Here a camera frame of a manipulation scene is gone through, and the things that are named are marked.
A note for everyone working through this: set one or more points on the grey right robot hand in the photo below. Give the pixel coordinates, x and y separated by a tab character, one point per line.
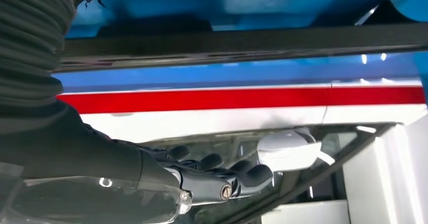
83	162

